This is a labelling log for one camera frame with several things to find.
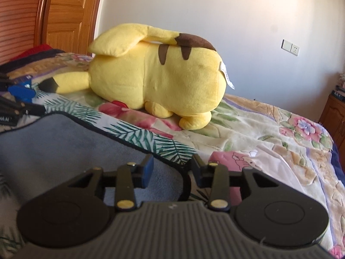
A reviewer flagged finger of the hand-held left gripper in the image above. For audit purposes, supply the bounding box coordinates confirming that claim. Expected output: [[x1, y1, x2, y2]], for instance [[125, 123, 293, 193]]
[[0, 73, 37, 104], [0, 96, 47, 117]]

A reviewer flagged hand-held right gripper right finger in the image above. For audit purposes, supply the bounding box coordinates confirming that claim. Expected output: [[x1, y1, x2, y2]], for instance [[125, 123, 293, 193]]
[[189, 154, 281, 212]]

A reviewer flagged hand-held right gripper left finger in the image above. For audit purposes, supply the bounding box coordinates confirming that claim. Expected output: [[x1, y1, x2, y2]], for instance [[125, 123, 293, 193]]
[[66, 154, 155, 212]]

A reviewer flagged grey towel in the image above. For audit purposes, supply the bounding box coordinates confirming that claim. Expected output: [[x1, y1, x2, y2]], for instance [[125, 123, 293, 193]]
[[0, 111, 192, 205]]

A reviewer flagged palm leaf printed cloth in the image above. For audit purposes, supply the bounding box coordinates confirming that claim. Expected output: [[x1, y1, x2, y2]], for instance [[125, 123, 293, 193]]
[[0, 89, 198, 250]]

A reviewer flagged red cloth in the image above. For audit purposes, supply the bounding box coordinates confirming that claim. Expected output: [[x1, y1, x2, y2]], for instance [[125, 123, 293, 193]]
[[9, 44, 58, 62]]

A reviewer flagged louvered wooden wardrobe door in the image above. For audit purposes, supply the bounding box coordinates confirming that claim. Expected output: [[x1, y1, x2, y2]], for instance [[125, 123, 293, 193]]
[[0, 0, 50, 66]]

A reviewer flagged floral blanket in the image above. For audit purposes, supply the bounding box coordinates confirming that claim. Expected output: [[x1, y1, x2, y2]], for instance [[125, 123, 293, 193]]
[[0, 49, 345, 259]]

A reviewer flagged yellow plush toy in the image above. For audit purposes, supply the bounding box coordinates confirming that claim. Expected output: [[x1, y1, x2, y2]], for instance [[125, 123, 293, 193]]
[[39, 23, 236, 130]]

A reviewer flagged wooden cabinet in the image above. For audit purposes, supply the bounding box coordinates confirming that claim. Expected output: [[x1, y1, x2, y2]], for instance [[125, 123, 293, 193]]
[[318, 94, 345, 153]]

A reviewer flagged white wall socket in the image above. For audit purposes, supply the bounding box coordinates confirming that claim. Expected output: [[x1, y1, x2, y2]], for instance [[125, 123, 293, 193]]
[[281, 39, 301, 57]]

